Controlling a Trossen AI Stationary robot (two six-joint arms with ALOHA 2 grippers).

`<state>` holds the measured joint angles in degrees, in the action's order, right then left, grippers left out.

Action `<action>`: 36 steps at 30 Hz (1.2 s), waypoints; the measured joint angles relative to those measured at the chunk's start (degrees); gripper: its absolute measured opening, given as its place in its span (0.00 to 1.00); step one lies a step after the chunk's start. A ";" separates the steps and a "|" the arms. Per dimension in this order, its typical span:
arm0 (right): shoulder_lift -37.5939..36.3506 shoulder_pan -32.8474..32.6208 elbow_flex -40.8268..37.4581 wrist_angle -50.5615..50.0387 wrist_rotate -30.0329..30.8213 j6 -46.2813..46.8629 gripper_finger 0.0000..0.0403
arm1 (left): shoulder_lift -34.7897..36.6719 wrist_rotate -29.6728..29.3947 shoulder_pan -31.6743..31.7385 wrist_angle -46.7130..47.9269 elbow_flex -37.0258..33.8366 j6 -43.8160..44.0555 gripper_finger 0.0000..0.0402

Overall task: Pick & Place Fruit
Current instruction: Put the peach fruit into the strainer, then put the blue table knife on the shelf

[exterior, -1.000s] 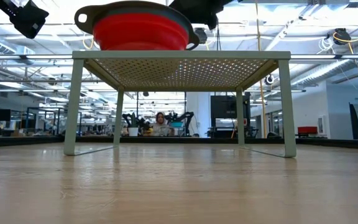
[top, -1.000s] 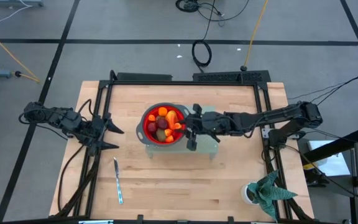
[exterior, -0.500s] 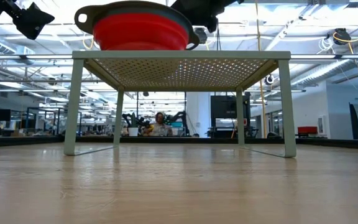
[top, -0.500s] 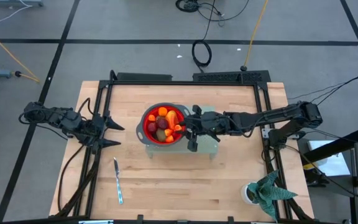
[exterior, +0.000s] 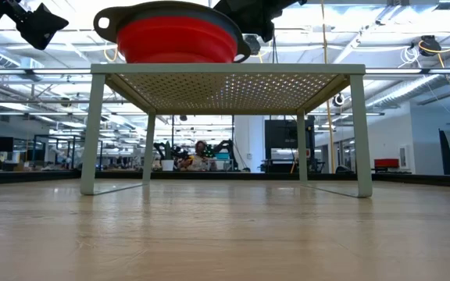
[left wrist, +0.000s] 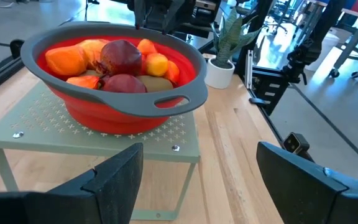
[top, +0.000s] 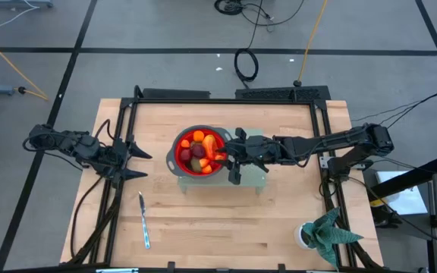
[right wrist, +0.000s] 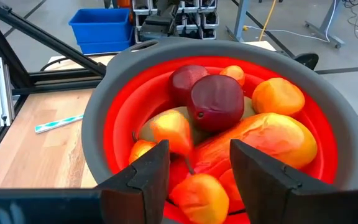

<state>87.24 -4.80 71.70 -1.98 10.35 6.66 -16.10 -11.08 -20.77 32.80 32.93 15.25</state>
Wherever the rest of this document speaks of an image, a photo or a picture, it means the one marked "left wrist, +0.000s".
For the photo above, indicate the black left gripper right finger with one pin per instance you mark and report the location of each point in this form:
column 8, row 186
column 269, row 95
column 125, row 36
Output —
column 306, row 196

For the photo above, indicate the green leafy plant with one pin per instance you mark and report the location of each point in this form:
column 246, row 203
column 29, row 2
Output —
column 230, row 37

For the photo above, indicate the red collapsible colander bowl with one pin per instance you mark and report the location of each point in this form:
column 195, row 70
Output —
column 120, row 102

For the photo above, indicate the small black table camera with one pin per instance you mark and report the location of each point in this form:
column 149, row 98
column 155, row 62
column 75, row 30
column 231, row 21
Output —
column 294, row 143

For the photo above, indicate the small orange yellow pear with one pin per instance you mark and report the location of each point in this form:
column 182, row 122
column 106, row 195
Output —
column 84, row 82
column 146, row 46
column 172, row 72
column 156, row 64

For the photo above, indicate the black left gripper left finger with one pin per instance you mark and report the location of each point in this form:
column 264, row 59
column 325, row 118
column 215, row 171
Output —
column 113, row 186

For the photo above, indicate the grey wheeled desk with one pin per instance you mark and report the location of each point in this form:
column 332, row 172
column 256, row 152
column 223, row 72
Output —
column 353, row 34

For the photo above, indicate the red yellow mango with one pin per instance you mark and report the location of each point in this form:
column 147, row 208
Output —
column 92, row 51

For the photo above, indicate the brown kiwi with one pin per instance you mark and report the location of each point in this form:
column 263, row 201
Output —
column 157, row 84
column 89, row 73

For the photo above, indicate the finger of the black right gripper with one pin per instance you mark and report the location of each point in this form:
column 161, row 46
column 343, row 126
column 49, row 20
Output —
column 172, row 14
column 140, row 14

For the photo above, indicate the red pomegranate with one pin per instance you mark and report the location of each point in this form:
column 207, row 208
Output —
column 120, row 57
column 124, row 84

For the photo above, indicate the green perforated metal shelf riser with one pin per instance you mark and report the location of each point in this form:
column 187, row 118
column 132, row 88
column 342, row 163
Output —
column 42, row 130

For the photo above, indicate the white plant pot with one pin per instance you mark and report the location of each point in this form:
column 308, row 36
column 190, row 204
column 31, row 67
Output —
column 217, row 76

